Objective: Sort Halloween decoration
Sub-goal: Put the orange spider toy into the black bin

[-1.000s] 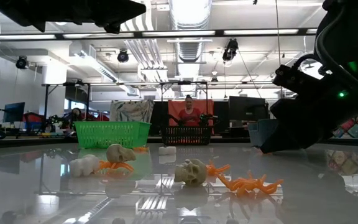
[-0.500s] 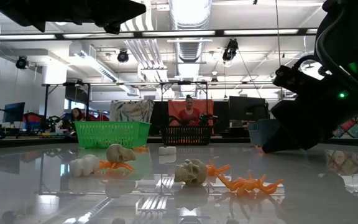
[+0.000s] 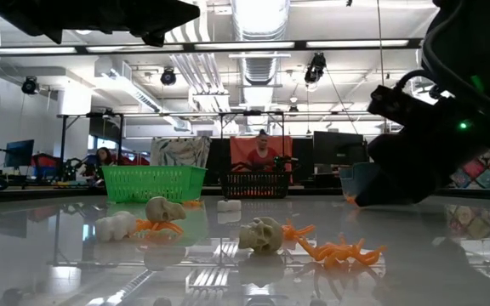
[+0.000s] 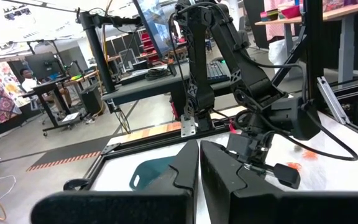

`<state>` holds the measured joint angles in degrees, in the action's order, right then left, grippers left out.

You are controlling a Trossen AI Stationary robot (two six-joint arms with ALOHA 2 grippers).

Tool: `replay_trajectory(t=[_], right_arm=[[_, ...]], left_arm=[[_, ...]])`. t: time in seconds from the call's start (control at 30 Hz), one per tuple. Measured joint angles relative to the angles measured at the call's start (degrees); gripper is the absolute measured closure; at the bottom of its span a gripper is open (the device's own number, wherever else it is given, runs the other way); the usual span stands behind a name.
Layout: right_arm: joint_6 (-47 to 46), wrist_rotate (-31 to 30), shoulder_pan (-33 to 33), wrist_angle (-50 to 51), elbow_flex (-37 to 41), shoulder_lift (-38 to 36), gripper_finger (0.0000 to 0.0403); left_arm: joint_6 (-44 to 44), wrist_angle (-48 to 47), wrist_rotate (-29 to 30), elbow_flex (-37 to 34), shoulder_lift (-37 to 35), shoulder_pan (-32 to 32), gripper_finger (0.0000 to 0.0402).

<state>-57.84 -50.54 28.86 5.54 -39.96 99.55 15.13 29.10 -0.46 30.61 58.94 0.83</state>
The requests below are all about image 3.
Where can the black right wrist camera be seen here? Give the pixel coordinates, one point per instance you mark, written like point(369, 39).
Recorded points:
point(398, 108)

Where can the black plastic basket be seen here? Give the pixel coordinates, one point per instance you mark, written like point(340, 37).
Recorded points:
point(255, 186)

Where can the teal plastic bin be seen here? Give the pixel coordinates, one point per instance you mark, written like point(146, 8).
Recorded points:
point(355, 178)

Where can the green plastic basket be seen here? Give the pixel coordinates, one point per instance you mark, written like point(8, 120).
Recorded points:
point(151, 185)

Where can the black ceiling spotlight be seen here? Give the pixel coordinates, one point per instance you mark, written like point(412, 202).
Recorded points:
point(168, 77)
point(30, 86)
point(315, 68)

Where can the black computer monitor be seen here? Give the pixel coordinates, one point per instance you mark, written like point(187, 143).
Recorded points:
point(338, 149)
point(19, 153)

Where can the orange plastic spider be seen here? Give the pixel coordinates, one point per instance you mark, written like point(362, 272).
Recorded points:
point(160, 227)
point(349, 199)
point(338, 253)
point(298, 231)

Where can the black partition panel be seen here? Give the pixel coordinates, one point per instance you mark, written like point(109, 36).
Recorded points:
point(303, 161)
point(219, 161)

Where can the orange cloth backdrop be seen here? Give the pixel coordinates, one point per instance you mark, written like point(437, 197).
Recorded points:
point(238, 149)

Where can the leaf print cloth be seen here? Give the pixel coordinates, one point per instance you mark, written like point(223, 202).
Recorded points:
point(181, 151)

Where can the silver ventilation duct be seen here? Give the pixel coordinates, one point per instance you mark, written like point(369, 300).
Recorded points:
point(260, 25)

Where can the person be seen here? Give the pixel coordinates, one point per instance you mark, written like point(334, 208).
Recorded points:
point(102, 159)
point(262, 157)

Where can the beige plastic skull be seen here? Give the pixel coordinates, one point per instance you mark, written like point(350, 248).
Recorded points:
point(260, 234)
point(162, 209)

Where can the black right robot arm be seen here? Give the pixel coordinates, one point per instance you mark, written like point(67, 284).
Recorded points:
point(474, 51)

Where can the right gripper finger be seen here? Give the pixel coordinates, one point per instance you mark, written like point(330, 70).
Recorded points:
point(374, 189)
point(406, 193)

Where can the black overhead frame beam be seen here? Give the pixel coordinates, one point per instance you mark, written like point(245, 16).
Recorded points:
point(185, 47)

